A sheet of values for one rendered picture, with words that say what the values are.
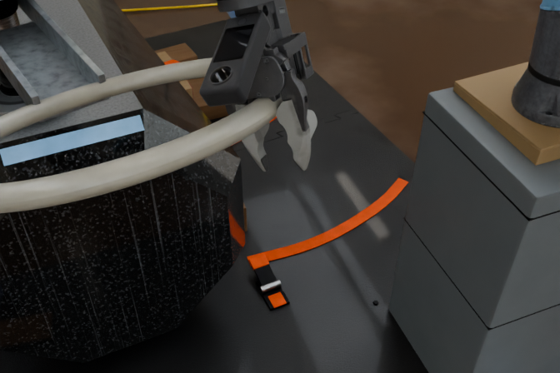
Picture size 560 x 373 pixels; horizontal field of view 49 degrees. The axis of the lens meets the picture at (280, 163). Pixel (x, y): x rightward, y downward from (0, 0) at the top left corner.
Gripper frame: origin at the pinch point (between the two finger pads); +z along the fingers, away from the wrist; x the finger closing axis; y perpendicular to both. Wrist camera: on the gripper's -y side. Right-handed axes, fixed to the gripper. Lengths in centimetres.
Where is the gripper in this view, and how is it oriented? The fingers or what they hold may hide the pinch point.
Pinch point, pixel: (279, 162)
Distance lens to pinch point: 73.4
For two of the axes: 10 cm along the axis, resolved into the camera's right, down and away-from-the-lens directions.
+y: 4.2, -4.2, 8.0
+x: -8.8, 0.3, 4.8
